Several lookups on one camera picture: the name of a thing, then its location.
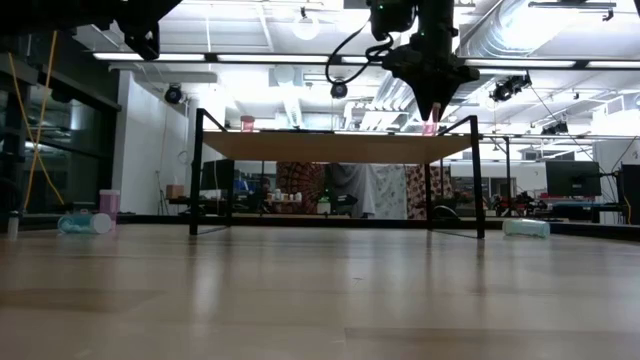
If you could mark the person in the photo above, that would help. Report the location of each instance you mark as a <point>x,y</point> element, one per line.
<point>262,192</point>

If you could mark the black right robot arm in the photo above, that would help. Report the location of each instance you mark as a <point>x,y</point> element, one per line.
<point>436,25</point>

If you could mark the mandala pattern tapestry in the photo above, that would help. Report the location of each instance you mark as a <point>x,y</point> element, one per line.
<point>300,175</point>

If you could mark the wooden shelf black metal frame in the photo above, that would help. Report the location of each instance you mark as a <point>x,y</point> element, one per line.
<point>340,147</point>

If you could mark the black standing panel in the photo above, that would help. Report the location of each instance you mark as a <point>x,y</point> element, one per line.
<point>631,195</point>

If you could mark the pink medicine bottle white cap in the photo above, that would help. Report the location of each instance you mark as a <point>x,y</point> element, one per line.
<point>110,202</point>

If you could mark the blue top desk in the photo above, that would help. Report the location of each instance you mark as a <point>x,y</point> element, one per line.
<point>575,206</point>

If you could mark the white patterned hanging cloth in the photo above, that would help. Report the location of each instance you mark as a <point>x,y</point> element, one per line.
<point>390,192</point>

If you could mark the black background rig frame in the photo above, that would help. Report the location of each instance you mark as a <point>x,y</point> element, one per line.
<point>508,175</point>

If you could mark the black desk monitor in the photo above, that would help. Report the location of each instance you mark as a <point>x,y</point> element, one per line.
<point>220,175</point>

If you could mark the cardboard box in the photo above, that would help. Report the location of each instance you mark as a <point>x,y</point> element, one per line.
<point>175,191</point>

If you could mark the black ceiling spotlight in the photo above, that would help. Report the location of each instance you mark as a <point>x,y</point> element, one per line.
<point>339,89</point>
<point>555,129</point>
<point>173,94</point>
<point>502,91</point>

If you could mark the blue medicine bottle white cap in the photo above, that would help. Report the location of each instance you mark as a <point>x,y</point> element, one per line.
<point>82,224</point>

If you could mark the grey hanging cloth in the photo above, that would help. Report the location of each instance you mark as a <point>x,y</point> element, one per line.
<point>355,180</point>

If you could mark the brown floral hanging cloth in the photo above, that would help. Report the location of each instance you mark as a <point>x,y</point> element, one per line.
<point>417,190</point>

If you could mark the silver ceiling pipes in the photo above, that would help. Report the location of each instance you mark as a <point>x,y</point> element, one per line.
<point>390,102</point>

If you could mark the black table edge rail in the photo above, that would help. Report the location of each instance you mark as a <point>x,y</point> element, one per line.
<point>590,231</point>

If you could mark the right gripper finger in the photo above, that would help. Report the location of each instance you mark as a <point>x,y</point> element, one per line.
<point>430,95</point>

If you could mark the red black equipment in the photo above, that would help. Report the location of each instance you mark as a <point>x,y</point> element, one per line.
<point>520,205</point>

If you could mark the white cylinder dark top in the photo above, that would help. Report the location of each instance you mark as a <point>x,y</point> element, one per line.
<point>13,227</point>

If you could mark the potted plant white pot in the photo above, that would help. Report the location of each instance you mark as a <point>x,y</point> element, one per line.
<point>324,206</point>

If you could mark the white round pendant lamp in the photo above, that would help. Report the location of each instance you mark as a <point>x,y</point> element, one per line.
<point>306,29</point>

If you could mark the white LED light strip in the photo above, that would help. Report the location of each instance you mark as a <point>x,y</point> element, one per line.
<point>357,59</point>
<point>520,63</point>
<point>615,64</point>
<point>185,57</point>
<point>272,58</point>

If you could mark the black monitor on arm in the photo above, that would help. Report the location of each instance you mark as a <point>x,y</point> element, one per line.
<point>572,178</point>

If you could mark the silver ventilation duct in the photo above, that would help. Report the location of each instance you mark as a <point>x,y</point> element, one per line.
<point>505,35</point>

